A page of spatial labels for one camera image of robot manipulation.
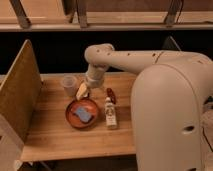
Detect left wooden side panel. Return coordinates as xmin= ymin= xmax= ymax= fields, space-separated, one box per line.
xmin=0 ymin=39 xmax=44 ymax=171

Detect right dark side panel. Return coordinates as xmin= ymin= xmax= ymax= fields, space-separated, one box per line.
xmin=162 ymin=36 xmax=181 ymax=51

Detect white squeeze bottle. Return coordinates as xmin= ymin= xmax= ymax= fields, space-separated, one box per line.
xmin=104 ymin=97 xmax=118 ymax=129

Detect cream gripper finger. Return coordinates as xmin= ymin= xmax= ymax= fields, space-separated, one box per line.
xmin=76 ymin=82 xmax=89 ymax=100

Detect orange round plate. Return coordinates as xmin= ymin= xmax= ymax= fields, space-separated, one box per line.
xmin=65 ymin=98 xmax=100 ymax=129

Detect black cables on floor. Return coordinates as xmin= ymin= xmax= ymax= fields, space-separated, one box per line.
xmin=201 ymin=96 xmax=213 ymax=151

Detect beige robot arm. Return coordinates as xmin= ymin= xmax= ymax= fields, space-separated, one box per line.
xmin=84 ymin=44 xmax=213 ymax=171

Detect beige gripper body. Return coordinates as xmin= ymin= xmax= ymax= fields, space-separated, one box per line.
xmin=85 ymin=64 xmax=108 ymax=88

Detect wooden back shelf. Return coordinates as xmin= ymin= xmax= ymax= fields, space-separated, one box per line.
xmin=0 ymin=0 xmax=213 ymax=32

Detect clear plastic cup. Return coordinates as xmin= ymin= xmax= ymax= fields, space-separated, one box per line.
xmin=60 ymin=75 xmax=78 ymax=97

